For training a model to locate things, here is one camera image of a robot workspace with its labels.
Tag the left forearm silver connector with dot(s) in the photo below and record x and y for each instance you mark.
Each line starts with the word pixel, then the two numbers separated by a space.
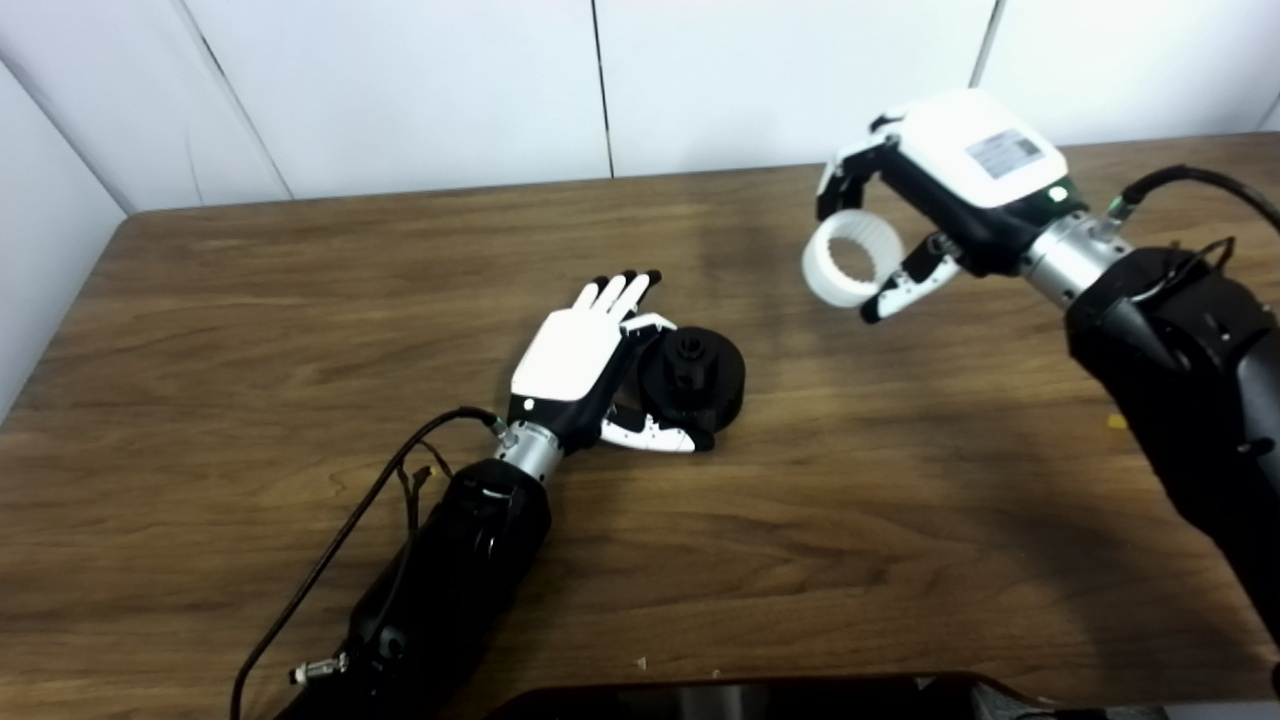
pixel 320 669

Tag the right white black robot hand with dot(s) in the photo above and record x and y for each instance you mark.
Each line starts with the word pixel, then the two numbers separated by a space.
pixel 970 160

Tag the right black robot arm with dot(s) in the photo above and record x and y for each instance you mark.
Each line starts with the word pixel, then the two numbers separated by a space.
pixel 1190 370

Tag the round black part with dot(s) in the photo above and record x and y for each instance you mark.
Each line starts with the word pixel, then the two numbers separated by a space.
pixel 715 385

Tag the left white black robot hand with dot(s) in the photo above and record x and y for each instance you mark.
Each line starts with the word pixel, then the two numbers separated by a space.
pixel 570 355

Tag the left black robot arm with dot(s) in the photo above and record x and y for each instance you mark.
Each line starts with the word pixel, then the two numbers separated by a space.
pixel 450 580

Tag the glossy black robot chest panel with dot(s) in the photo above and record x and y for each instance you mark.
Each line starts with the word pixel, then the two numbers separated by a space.
pixel 780 700

